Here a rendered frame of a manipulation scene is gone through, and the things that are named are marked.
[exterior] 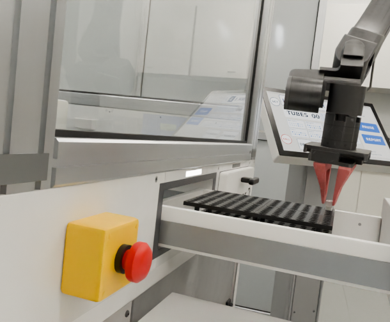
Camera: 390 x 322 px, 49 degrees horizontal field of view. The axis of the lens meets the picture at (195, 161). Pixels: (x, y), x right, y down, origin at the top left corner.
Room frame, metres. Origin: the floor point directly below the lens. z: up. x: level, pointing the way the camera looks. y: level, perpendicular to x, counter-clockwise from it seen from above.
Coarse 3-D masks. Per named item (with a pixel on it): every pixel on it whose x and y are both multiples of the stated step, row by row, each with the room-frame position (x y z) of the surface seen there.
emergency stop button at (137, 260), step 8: (136, 248) 0.41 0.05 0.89; (144, 248) 0.41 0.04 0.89; (128, 256) 0.40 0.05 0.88; (136, 256) 0.40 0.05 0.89; (144, 256) 0.41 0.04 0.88; (128, 264) 0.40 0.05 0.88; (136, 264) 0.40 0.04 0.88; (144, 264) 0.41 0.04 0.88; (128, 272) 0.40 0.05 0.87; (136, 272) 0.40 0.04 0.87; (144, 272) 0.41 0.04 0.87; (136, 280) 0.41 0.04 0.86
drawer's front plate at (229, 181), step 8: (240, 168) 1.09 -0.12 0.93; (248, 168) 1.12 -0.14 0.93; (224, 176) 0.91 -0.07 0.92; (232, 176) 0.95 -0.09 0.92; (240, 176) 1.03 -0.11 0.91; (248, 176) 1.12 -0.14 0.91; (224, 184) 0.91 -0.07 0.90; (232, 184) 0.96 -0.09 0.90; (240, 184) 1.04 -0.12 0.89; (248, 184) 1.13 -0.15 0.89; (232, 192) 0.97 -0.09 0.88; (240, 192) 1.05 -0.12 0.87; (248, 192) 1.14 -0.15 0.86
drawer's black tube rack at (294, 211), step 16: (208, 192) 0.79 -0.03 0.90; (224, 192) 0.81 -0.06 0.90; (208, 208) 0.65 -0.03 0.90; (224, 208) 0.64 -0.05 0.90; (240, 208) 0.66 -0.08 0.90; (256, 208) 0.67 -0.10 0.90; (272, 208) 0.69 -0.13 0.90; (288, 208) 0.71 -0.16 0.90; (304, 208) 0.73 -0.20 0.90; (320, 208) 0.75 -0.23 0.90; (288, 224) 0.72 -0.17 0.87; (304, 224) 0.60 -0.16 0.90
